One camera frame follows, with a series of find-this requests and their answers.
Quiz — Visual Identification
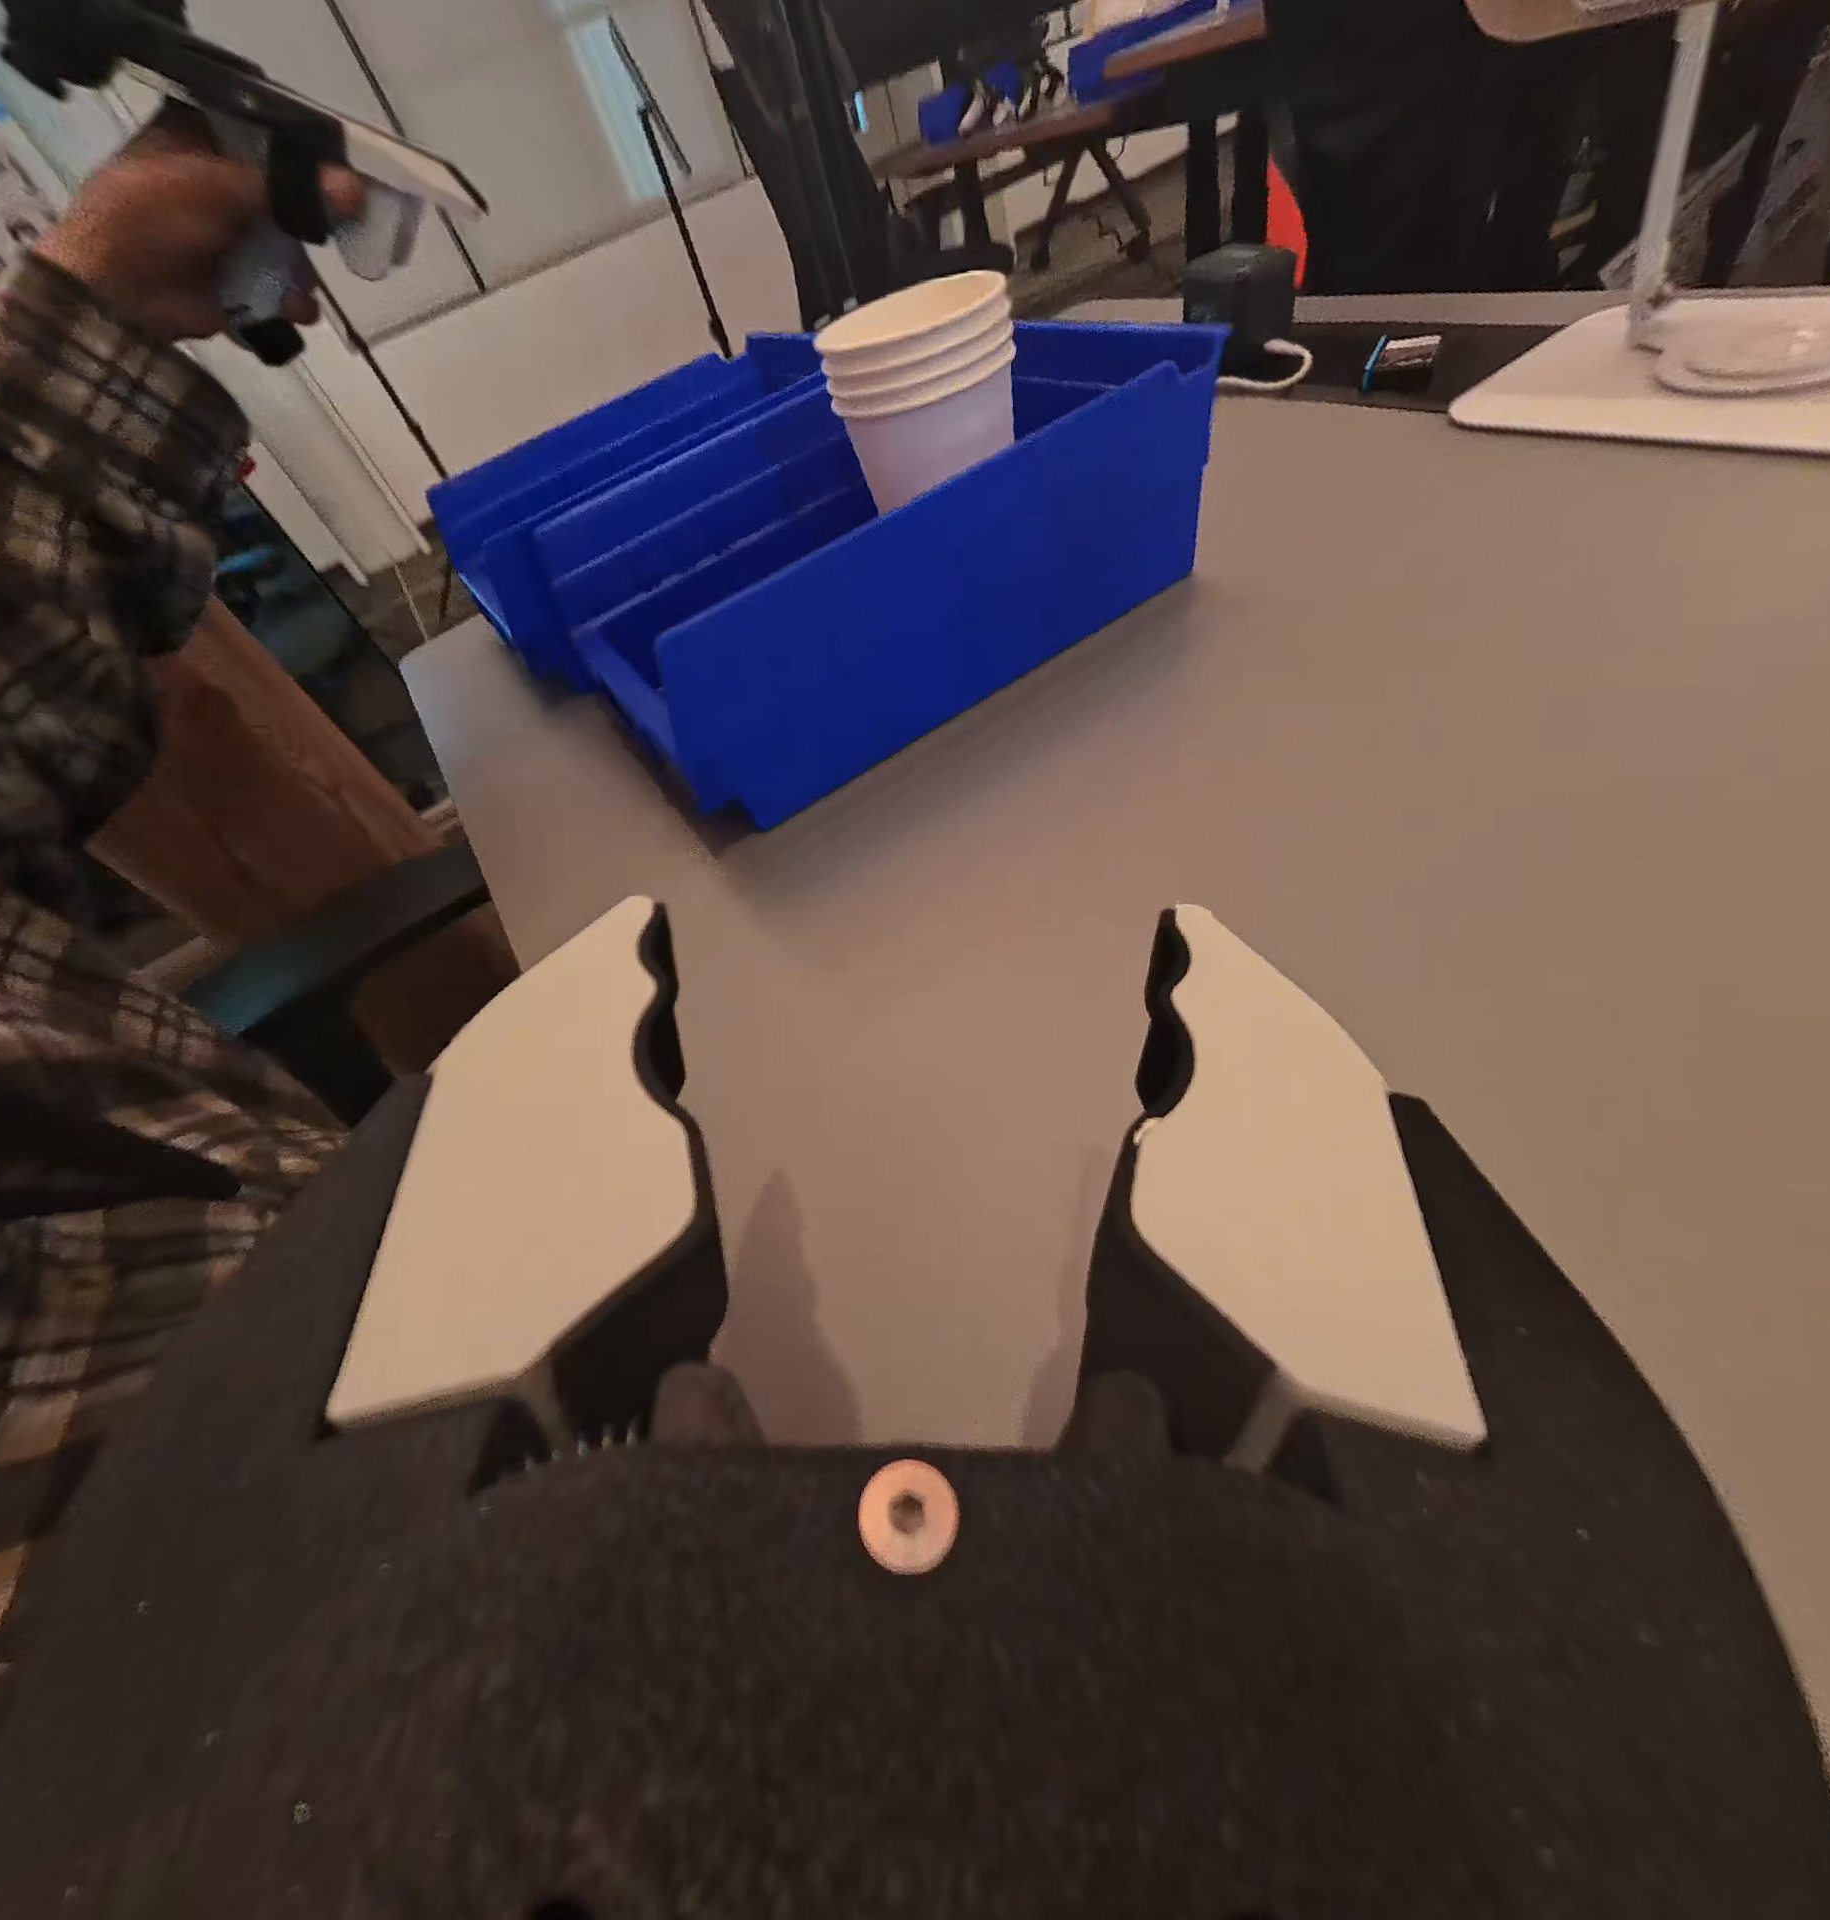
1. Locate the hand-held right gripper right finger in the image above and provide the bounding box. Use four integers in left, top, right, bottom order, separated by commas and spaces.
1080, 904, 1489, 1466

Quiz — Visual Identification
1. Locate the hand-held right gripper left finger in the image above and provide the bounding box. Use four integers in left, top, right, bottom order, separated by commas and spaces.
326, 897, 729, 1464

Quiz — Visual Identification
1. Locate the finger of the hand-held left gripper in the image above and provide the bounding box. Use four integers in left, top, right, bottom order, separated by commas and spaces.
336, 124, 492, 218
334, 189, 429, 282

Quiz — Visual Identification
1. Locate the person's left forearm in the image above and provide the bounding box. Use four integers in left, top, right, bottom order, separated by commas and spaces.
0, 256, 258, 872

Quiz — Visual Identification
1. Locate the person's left hand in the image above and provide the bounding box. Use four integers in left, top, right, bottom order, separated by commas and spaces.
36, 141, 368, 339

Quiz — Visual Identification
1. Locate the white panel cabinet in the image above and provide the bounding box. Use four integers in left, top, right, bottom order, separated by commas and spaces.
180, 0, 753, 558

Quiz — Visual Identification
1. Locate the black chair armrest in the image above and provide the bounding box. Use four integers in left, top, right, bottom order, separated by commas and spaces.
180, 846, 496, 1119

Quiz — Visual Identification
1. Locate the brown wooden furniture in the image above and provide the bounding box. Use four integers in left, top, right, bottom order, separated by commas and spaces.
82, 601, 519, 1074

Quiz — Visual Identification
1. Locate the wood-edged office desk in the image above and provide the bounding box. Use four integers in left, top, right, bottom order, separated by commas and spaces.
884, 0, 1276, 272

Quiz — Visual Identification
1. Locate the black charger with display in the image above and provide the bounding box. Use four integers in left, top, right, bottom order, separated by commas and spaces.
1183, 244, 1298, 335

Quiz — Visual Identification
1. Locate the orange traffic cone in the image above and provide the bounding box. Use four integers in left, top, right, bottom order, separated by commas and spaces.
1261, 151, 1314, 293

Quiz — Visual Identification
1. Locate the white document stand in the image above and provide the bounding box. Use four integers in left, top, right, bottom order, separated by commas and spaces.
1450, 0, 1830, 458

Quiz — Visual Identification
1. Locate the tan-edged display board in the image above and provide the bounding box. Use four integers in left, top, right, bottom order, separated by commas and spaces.
1461, 0, 1830, 47

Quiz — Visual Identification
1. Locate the white printed paper sheet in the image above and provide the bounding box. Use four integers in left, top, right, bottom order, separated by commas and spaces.
1597, 31, 1830, 293

